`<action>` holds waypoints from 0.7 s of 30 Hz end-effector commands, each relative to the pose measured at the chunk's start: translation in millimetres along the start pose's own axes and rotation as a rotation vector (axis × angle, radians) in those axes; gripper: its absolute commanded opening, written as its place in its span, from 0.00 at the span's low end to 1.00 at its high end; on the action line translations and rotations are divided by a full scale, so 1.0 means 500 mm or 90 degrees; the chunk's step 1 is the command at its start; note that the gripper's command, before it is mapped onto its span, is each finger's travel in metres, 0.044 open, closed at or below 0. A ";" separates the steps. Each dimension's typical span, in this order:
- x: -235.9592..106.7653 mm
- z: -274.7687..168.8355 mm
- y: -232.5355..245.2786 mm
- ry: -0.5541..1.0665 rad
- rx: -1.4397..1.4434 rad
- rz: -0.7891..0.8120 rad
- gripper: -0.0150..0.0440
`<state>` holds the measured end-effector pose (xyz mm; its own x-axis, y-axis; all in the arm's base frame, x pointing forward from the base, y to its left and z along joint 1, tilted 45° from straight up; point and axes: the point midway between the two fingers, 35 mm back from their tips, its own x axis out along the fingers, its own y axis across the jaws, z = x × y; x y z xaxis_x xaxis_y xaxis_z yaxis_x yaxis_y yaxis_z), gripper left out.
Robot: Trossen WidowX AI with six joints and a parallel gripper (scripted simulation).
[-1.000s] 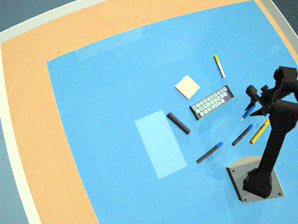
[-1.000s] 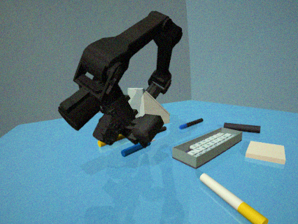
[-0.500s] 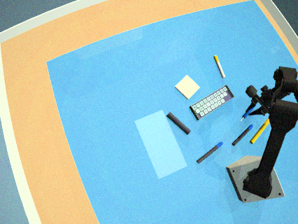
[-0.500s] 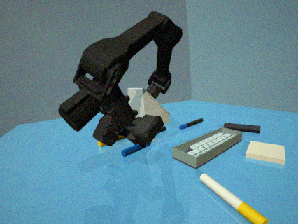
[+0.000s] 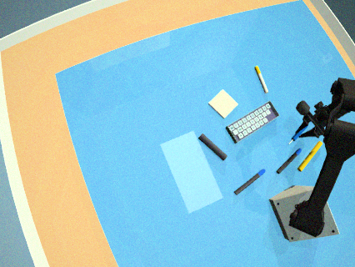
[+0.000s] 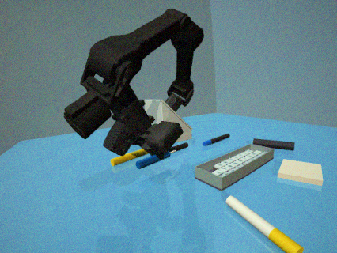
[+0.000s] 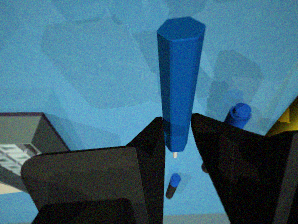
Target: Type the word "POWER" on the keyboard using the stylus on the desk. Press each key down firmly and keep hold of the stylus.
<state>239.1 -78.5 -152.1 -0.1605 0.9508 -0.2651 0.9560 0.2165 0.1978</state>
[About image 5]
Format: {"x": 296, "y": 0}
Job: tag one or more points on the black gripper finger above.
{"x": 310, "y": 133}
{"x": 303, "y": 125}

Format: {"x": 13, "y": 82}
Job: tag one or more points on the white cylinder with yellow cap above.
{"x": 261, "y": 79}

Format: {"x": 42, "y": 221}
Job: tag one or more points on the dark grey stylus with blue tip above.
{"x": 246, "y": 184}
{"x": 289, "y": 161}

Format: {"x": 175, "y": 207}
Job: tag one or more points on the grey keyboard with white keys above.
{"x": 251, "y": 122}

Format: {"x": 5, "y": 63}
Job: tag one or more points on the dark grey cylinder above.
{"x": 212, "y": 146}

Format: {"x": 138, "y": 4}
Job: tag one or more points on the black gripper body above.
{"x": 319, "y": 119}

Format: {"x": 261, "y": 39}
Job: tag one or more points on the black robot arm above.
{"x": 308, "y": 216}

